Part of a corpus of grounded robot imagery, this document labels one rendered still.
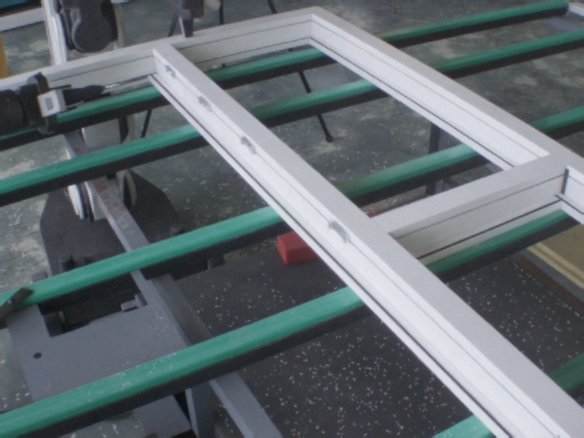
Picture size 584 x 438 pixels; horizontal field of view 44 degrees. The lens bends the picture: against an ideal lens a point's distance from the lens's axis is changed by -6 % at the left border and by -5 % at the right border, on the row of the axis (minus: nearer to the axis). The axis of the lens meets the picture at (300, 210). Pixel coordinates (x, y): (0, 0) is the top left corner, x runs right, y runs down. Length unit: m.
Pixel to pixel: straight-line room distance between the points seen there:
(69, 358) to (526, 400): 0.59
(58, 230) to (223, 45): 1.00
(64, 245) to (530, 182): 1.61
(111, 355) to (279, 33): 1.06
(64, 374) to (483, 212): 0.67
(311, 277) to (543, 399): 0.78
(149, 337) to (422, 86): 0.80
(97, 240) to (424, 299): 1.62
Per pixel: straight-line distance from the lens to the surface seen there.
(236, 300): 1.49
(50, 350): 1.06
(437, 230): 1.14
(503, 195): 1.21
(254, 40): 1.83
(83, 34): 1.87
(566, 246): 1.62
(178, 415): 1.33
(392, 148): 3.18
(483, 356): 0.90
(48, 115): 1.50
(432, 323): 0.97
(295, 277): 1.53
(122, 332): 1.06
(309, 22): 1.89
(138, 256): 1.17
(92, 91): 1.57
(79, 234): 2.48
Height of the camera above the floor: 1.56
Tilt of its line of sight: 34 degrees down
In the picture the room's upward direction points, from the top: 1 degrees counter-clockwise
